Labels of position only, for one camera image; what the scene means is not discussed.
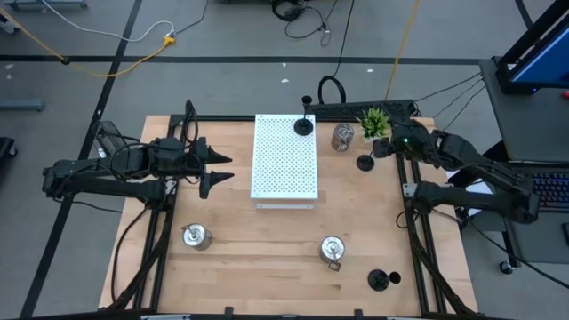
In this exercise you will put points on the grey floor bar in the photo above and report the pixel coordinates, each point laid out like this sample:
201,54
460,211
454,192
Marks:
44,3
22,105

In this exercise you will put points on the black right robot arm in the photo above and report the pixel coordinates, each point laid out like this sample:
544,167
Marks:
467,197

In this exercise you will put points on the black backlit keyboard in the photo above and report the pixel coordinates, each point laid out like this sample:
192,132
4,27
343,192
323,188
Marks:
553,189

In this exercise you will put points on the galvanized metal tin candle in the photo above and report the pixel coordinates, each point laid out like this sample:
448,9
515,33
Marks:
332,249
342,137
197,236

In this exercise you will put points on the black perforated control box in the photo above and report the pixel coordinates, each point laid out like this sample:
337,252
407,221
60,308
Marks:
109,135

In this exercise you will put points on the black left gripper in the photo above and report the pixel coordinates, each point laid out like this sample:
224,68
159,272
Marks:
175,157

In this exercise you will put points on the grey computer cart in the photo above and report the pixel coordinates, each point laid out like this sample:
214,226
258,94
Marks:
524,124

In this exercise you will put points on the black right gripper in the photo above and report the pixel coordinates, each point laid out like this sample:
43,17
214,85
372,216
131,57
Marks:
409,144

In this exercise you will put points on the black metal table frame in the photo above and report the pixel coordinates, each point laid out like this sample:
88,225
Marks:
213,118

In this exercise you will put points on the small green potted plant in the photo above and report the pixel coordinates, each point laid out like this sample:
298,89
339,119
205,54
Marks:
374,124

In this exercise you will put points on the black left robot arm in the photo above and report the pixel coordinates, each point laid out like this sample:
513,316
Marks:
111,189

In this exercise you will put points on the black floor object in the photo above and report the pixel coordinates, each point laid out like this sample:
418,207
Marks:
6,146

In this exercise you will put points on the white floor device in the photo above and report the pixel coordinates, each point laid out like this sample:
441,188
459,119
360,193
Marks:
6,24

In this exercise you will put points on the white paper sheet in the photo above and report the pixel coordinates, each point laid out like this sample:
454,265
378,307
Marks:
478,186

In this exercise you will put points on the white perforated metal shelf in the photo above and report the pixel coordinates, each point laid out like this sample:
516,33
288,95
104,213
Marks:
284,169

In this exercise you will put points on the black candle stick holder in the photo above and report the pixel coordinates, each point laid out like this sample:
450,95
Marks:
378,280
365,163
303,127

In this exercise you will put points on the black monitor blue screen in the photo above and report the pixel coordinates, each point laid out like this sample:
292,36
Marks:
547,62

